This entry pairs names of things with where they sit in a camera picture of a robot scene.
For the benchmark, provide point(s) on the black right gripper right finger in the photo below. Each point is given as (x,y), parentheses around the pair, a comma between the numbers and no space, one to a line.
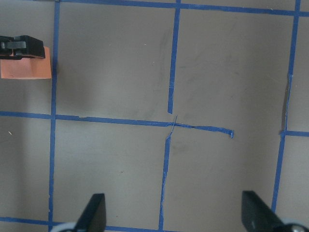
(256,216)

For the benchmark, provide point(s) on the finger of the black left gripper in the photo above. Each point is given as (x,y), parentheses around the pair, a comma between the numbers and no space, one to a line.
(20,47)

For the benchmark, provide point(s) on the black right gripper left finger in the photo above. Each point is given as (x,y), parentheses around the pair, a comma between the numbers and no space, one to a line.
(93,218)

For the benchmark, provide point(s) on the orange foam block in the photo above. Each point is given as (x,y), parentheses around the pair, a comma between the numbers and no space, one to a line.
(27,68)

